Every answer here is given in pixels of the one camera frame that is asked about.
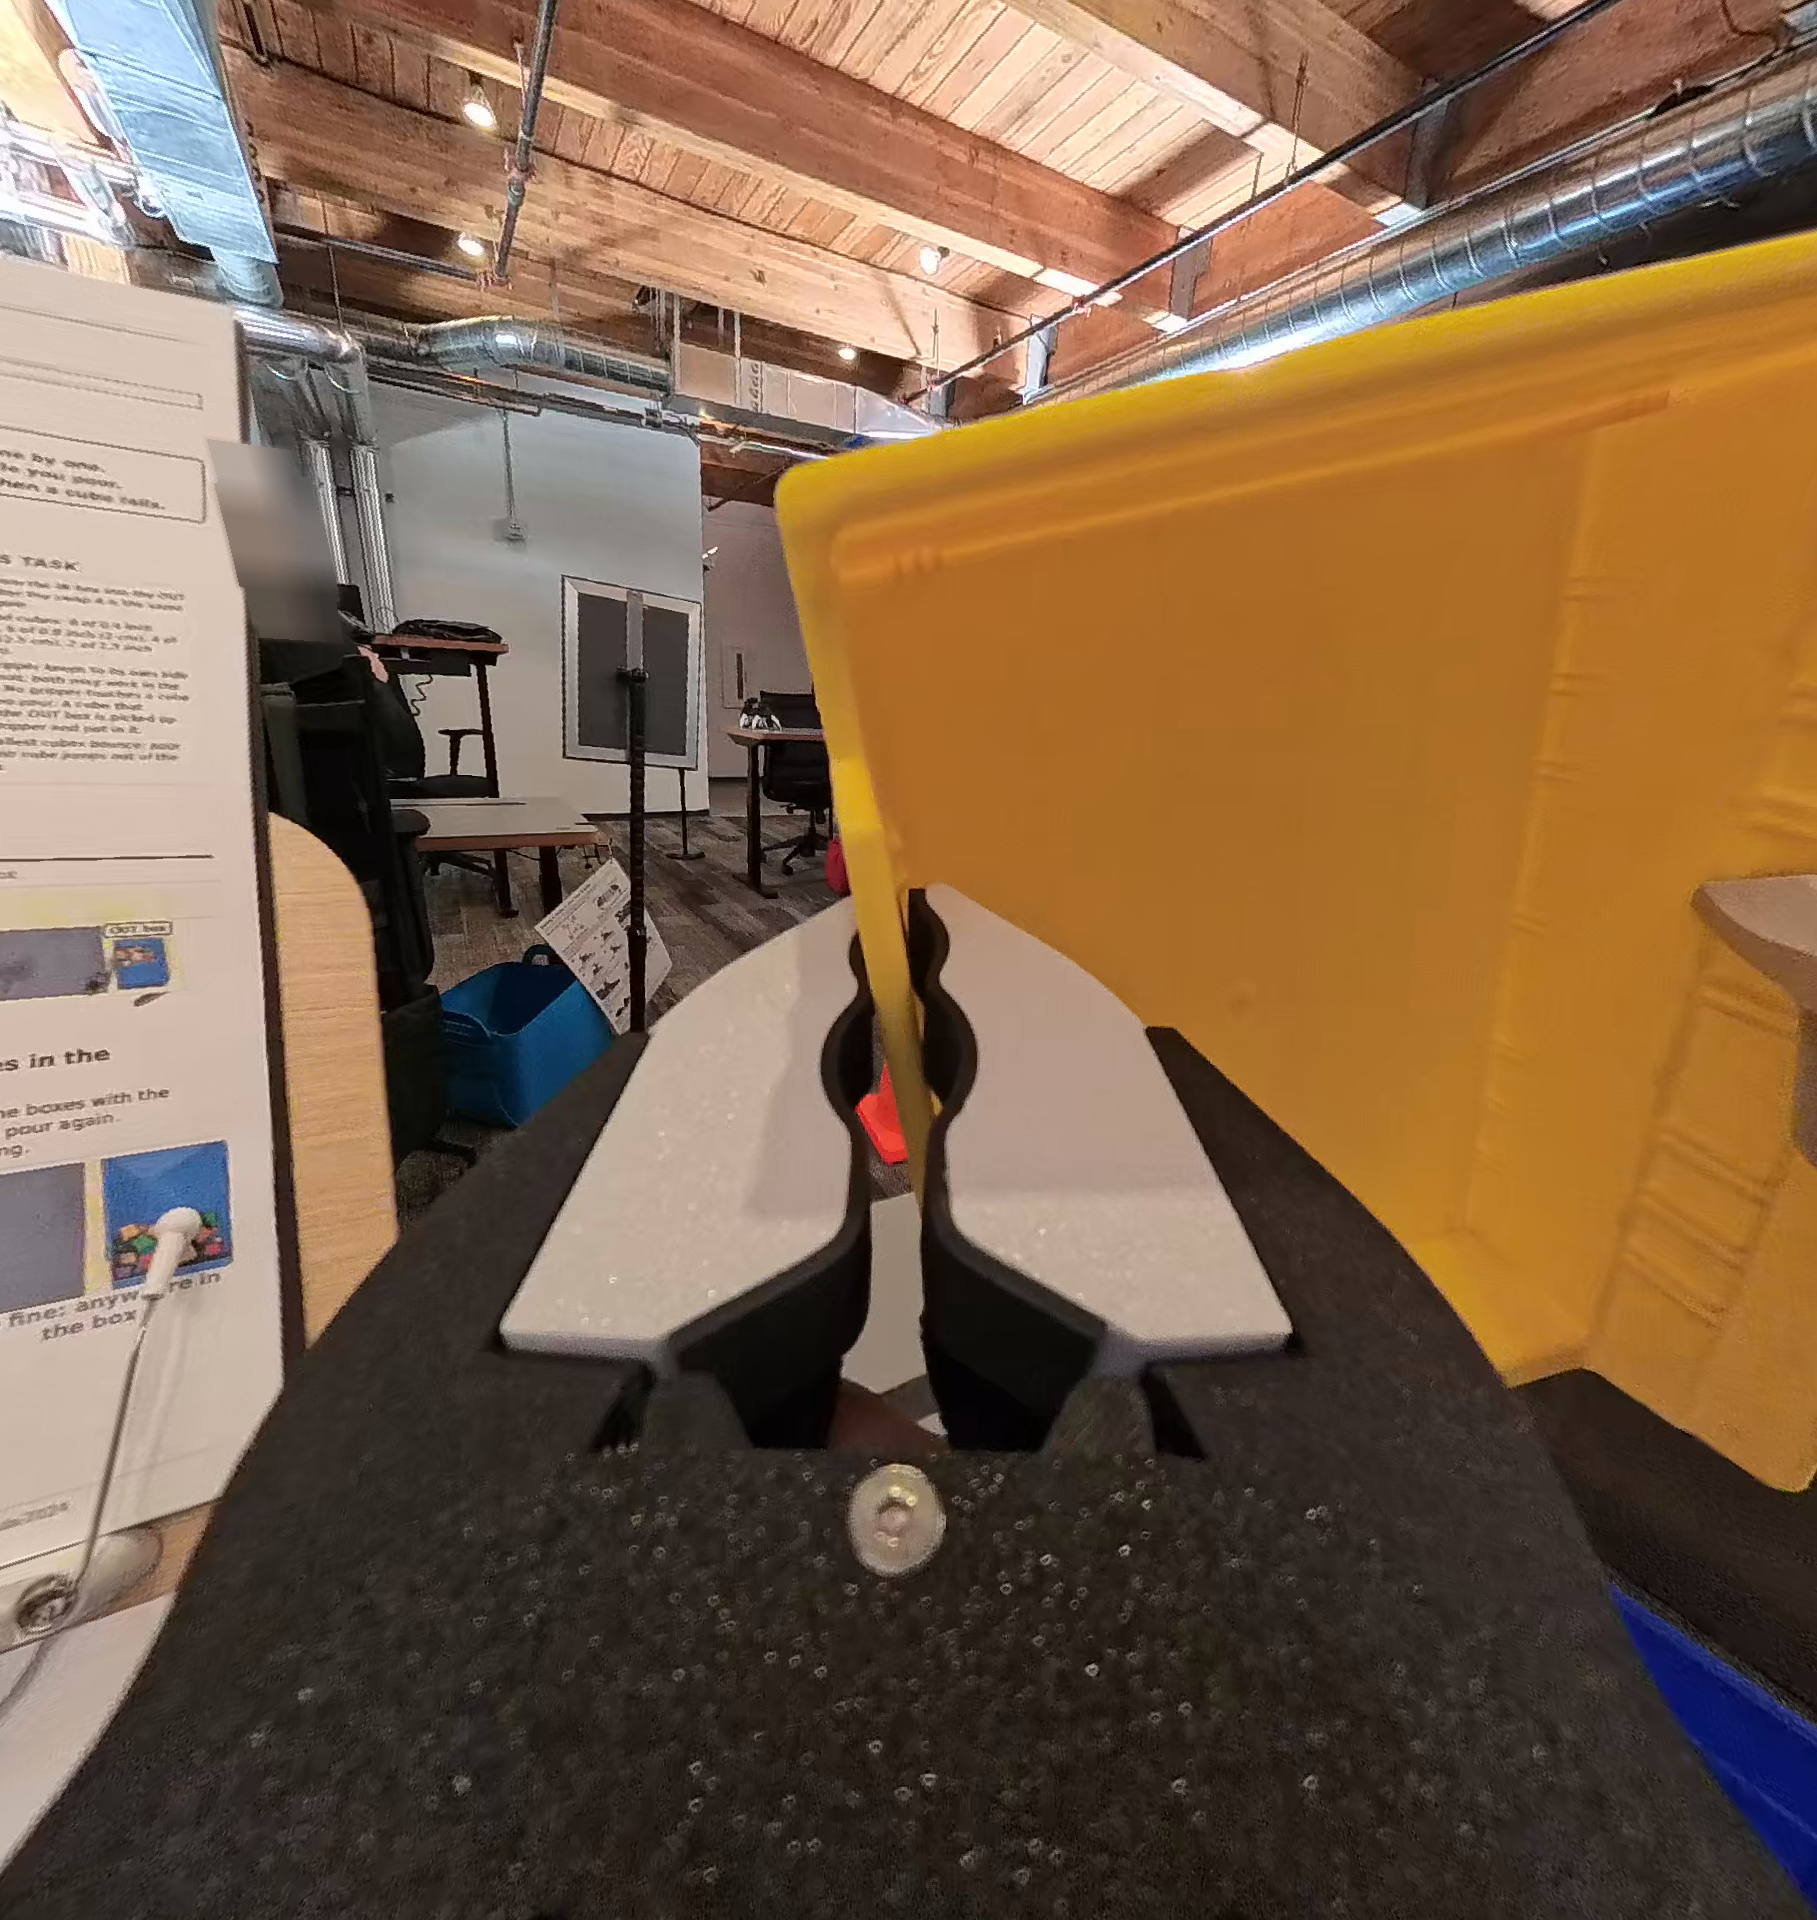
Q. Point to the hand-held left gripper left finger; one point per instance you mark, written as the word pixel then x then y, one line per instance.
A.
pixel 684 1185

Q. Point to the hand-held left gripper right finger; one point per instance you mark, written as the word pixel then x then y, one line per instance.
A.
pixel 1105 1185

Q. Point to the yellow plastic box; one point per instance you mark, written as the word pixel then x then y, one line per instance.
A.
pixel 1224 751

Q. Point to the blue plastic box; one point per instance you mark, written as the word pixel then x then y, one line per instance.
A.
pixel 1764 1770

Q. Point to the orange traffic cone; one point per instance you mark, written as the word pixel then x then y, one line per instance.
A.
pixel 882 1118

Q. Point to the white printed sheet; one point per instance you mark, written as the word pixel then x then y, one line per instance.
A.
pixel 602 938

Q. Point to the black tripod stand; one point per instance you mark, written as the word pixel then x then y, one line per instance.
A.
pixel 640 840

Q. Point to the small wooden table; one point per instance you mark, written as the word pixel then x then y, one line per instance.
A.
pixel 504 825

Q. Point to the black office chair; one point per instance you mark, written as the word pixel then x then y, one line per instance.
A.
pixel 337 780
pixel 797 765

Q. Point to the tall standing desk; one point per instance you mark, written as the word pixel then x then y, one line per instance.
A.
pixel 443 654

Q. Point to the wooden board with instruction poster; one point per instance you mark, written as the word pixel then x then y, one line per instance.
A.
pixel 82 722

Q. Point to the metal ceiling rod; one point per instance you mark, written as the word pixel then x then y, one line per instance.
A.
pixel 1299 166

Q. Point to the grey framed wall panel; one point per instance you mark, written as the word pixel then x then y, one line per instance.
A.
pixel 631 676

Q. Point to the silver ventilation duct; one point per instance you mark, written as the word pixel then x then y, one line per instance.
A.
pixel 1522 239
pixel 172 121

